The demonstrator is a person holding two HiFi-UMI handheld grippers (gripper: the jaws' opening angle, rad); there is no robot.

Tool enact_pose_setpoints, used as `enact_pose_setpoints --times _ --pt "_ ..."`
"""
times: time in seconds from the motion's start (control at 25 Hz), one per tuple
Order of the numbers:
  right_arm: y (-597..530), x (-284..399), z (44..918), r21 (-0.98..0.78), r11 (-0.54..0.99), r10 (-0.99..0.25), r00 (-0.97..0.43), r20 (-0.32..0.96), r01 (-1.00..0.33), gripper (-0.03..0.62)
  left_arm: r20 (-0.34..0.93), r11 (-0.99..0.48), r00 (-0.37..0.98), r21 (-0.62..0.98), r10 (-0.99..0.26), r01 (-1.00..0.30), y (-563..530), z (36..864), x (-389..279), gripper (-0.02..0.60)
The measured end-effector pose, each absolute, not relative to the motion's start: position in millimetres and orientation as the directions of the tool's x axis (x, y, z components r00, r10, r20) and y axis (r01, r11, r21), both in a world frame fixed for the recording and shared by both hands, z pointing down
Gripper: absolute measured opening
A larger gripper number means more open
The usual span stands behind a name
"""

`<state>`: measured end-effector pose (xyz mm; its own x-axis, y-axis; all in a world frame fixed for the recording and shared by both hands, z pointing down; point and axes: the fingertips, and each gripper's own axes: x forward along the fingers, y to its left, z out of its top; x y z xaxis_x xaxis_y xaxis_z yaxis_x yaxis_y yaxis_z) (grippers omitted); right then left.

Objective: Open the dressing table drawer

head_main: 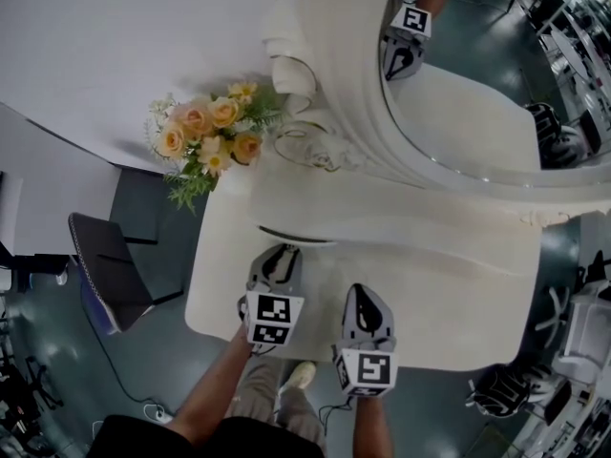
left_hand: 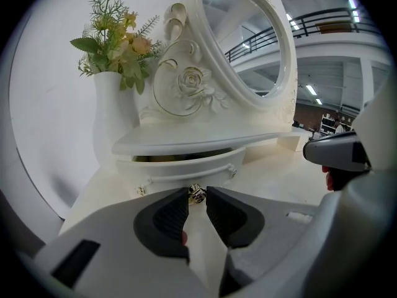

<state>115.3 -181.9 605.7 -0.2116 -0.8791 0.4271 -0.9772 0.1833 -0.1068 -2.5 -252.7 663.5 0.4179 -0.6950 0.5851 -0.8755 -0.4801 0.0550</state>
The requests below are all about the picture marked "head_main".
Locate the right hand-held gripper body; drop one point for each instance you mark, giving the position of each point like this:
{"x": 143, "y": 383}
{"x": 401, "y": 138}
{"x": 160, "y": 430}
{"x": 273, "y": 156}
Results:
{"x": 367, "y": 368}

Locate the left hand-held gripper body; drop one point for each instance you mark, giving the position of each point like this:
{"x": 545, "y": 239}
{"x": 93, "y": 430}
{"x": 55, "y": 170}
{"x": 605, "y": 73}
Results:
{"x": 272, "y": 318}

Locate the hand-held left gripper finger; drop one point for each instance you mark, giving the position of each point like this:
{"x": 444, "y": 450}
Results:
{"x": 292, "y": 275}
{"x": 265, "y": 267}

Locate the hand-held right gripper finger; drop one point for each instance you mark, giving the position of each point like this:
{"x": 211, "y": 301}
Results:
{"x": 353, "y": 318}
{"x": 384, "y": 325}

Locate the white plastic drawer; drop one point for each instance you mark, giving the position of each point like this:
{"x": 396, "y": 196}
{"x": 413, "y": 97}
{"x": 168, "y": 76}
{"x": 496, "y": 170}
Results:
{"x": 310, "y": 241}

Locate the white vanity dressing table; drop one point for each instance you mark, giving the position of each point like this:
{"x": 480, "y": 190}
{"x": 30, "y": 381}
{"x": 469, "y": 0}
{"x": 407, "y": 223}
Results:
{"x": 429, "y": 303}

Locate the person's right forearm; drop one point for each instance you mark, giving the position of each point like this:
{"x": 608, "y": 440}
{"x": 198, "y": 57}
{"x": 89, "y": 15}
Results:
{"x": 372, "y": 427}

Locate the person's left forearm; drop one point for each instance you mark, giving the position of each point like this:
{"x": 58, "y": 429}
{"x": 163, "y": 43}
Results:
{"x": 210, "y": 389}

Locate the person's beige shoe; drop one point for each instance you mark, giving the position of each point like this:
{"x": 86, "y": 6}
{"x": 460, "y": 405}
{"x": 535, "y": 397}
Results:
{"x": 298, "y": 375}

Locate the person's khaki trousers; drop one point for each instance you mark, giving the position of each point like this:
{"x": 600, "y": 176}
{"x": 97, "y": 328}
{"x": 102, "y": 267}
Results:
{"x": 258, "y": 399}

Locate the black white striped bag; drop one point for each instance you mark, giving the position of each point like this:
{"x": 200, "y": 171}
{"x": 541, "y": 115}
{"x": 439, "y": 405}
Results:
{"x": 501, "y": 389}

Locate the blue padded chair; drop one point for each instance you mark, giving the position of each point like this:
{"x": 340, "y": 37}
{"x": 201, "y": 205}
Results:
{"x": 119, "y": 275}

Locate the peach and white flower bouquet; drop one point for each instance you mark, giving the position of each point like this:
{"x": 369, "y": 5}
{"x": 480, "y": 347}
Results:
{"x": 205, "y": 131}

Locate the white power strip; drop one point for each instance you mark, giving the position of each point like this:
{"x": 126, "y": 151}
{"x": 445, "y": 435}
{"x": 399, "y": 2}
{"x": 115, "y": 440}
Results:
{"x": 157, "y": 412}

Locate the person's black shirt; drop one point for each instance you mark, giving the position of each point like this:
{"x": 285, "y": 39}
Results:
{"x": 143, "y": 442}

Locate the white swivel chair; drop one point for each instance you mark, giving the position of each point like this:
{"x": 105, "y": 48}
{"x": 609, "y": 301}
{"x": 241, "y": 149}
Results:
{"x": 587, "y": 332}

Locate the oval mirror with white frame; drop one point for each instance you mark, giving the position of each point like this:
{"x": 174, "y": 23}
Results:
{"x": 477, "y": 89}

